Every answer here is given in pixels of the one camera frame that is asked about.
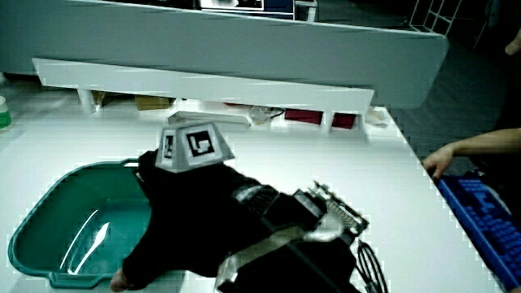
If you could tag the person's right hand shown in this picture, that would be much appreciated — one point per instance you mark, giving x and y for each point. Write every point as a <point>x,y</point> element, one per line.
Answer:
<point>191,211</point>

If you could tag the person's right forearm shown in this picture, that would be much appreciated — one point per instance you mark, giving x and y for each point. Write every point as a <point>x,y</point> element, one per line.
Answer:
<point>309,252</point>

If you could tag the another person's forearm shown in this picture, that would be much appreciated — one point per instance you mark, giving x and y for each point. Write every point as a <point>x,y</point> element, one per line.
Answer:
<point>488,142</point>

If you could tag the white desk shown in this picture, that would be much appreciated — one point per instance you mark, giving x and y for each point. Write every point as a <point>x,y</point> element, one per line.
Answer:
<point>325,183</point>

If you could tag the brown cardboard box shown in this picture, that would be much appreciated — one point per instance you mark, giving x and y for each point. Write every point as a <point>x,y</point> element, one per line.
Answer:
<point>151,102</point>

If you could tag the clear plastic item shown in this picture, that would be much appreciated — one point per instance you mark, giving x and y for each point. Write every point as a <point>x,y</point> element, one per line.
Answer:
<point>259,114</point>

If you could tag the white desktop shelf riser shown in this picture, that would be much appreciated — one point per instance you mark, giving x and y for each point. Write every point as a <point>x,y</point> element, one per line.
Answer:
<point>203,85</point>

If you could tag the teal plastic basin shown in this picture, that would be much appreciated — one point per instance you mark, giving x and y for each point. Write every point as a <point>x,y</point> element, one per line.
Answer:
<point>61,228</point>

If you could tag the large red box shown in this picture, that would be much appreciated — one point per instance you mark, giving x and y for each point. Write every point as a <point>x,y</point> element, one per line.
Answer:
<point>303,116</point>

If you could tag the small red box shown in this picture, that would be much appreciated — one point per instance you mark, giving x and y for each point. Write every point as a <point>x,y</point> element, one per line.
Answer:
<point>344,120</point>

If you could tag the crumpled white paper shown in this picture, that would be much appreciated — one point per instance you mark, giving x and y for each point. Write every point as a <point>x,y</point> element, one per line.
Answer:
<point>375,116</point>

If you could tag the green labelled white bottle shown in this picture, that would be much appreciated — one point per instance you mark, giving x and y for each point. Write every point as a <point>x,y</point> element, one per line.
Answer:
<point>4,116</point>

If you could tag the blue keyboard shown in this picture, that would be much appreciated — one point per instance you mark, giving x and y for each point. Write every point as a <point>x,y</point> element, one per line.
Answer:
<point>484,219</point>

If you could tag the grey partition wall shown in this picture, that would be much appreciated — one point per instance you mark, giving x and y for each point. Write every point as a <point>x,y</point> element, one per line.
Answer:
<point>228,49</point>

